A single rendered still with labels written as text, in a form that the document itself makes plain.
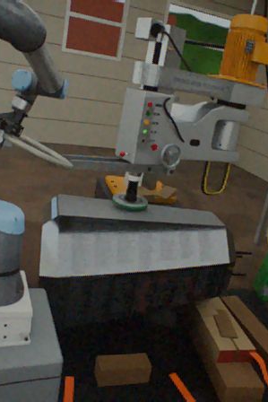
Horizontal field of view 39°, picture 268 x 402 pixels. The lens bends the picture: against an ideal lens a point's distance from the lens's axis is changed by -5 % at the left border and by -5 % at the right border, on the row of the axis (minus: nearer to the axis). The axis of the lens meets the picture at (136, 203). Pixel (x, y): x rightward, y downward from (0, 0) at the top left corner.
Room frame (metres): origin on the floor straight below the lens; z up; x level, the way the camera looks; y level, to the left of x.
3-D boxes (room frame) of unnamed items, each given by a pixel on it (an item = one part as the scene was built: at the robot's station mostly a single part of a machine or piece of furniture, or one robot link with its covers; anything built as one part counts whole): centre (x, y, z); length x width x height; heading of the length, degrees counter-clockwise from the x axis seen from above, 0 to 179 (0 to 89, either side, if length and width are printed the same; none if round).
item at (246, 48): (2.65, -0.51, 1.94); 0.31 x 0.28 x 0.40; 34
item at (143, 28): (3.04, 0.14, 2.00); 0.20 x 0.18 x 0.15; 18
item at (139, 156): (2.34, -0.03, 1.36); 0.36 x 0.22 x 0.45; 124
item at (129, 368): (1.74, -0.10, 0.07); 0.30 x 0.12 x 0.12; 110
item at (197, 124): (2.50, -0.29, 1.34); 0.74 x 0.23 x 0.49; 124
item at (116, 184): (3.08, 0.00, 0.76); 0.49 x 0.49 x 0.05; 18
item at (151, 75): (2.49, -0.25, 1.65); 0.96 x 0.25 x 0.17; 124
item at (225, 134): (2.66, -0.50, 1.38); 0.19 x 0.19 x 0.20
